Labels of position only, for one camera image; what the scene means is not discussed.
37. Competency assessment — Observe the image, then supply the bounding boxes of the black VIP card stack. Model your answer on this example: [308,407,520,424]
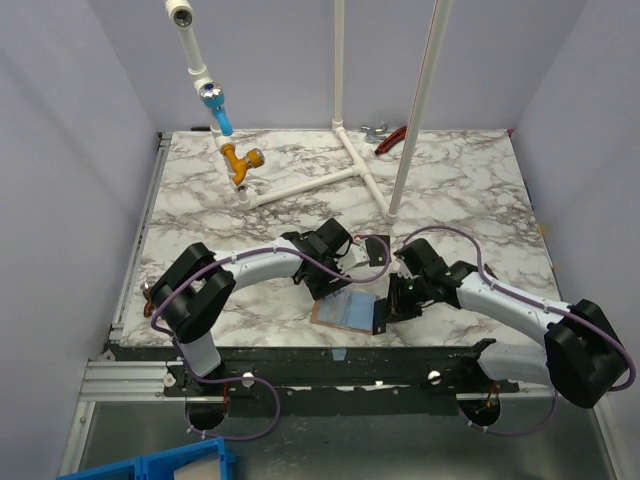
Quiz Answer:
[365,234,390,267]

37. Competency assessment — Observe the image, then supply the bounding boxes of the single black VIP card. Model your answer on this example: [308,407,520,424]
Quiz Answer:
[372,299,390,335]

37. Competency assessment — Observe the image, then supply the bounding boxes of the pink leather card holder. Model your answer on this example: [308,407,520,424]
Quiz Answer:
[311,290,377,335]

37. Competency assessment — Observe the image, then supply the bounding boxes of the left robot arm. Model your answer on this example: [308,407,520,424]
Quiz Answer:
[143,218,353,395]

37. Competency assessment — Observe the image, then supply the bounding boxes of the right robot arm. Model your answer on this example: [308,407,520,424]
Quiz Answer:
[374,239,631,408]

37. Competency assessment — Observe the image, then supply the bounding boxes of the orange valve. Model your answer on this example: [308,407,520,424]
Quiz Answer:
[220,143,265,187]

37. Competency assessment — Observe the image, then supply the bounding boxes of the metal clamp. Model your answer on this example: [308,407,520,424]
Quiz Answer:
[360,123,388,138]

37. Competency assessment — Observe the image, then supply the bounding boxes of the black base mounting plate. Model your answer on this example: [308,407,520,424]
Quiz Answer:
[164,344,521,416]

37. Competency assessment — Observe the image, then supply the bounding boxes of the blue valve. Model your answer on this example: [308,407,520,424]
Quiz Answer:
[198,82,233,136]

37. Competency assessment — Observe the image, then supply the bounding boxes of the brown brass valve fitting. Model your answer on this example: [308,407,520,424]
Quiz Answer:
[141,282,155,318]

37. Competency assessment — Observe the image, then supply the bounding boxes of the blue plastic bin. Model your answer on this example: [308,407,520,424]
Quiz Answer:
[59,439,236,480]

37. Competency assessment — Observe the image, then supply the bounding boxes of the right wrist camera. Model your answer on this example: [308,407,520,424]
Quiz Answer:
[393,257,415,280]

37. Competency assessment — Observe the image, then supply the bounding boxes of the white PVC pipe frame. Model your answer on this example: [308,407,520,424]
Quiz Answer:
[164,1,453,224]

